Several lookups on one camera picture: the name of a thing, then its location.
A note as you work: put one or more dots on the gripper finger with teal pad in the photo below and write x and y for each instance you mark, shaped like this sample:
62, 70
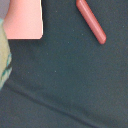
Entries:
5, 56

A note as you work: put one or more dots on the red-brown toy sausage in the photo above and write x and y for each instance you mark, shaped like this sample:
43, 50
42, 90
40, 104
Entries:
91, 20

